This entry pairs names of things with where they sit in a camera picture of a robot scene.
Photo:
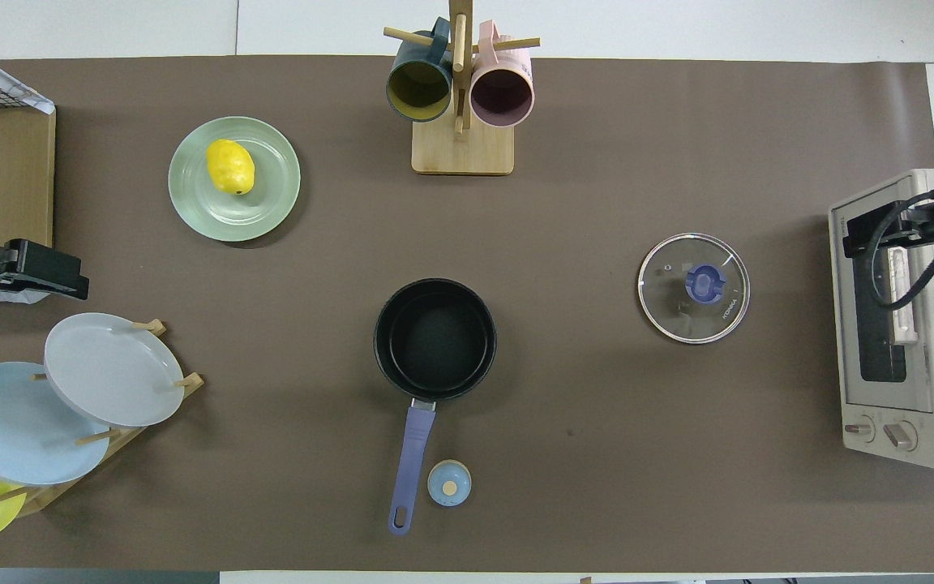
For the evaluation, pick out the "glass lid blue knob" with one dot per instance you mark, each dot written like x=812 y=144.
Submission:
x=670 y=316

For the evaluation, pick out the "grey plate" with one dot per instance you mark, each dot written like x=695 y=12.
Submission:
x=110 y=369

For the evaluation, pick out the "light blue plate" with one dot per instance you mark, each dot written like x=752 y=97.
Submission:
x=13 y=430

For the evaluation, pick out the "wooden plate rack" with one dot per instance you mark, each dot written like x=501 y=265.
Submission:
x=53 y=495

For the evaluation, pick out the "mint green plate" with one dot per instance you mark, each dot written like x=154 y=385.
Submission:
x=268 y=207

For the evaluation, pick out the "white crumpled paper sheet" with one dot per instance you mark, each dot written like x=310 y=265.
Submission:
x=17 y=298

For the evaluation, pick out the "brown table mat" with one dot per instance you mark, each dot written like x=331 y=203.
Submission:
x=637 y=446

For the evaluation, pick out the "pink ribbed mug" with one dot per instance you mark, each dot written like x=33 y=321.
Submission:
x=502 y=97

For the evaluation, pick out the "dark blue saucepan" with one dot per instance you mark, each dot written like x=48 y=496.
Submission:
x=434 y=341

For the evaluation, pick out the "wooden mug tree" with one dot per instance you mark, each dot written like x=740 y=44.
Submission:
x=463 y=154

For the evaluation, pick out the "dark teal mug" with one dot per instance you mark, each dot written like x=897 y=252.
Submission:
x=418 y=85

